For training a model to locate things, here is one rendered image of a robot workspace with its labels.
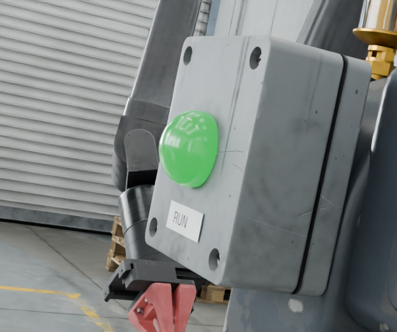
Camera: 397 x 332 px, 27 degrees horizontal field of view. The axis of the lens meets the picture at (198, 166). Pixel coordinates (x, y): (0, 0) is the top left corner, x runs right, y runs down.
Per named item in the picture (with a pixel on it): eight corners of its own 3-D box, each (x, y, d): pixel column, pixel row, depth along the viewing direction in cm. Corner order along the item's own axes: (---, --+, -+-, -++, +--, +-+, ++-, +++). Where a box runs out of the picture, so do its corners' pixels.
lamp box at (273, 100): (142, 242, 35) (183, 35, 35) (233, 253, 37) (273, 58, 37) (219, 288, 29) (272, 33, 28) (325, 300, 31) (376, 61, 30)
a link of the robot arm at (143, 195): (116, 209, 95) (117, 178, 91) (175, 203, 97) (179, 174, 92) (124, 259, 91) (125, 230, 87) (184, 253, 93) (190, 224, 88)
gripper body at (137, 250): (217, 281, 86) (203, 223, 90) (126, 273, 81) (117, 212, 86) (190, 312, 90) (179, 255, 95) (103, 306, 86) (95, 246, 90)
